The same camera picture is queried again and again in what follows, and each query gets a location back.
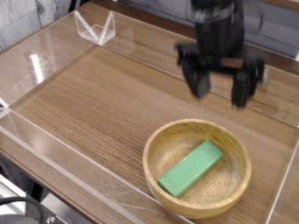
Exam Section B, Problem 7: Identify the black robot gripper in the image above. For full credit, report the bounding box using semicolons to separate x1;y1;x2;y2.
174;16;267;109

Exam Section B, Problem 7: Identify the green rectangular block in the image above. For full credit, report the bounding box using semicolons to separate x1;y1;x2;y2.
158;140;224;198

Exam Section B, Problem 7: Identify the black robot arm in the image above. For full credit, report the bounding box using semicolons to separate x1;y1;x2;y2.
175;0;266;109

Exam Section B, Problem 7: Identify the brown wooden bowl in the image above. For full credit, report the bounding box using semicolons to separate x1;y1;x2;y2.
143;119;253;219

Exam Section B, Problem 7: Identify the clear acrylic corner bracket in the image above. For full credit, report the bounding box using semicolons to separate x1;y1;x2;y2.
74;10;116;46

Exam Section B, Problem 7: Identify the black metal table frame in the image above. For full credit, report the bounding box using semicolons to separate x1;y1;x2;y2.
0;157;68;224

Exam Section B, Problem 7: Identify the black floor cable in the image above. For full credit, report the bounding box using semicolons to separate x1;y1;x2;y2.
0;196;50;224

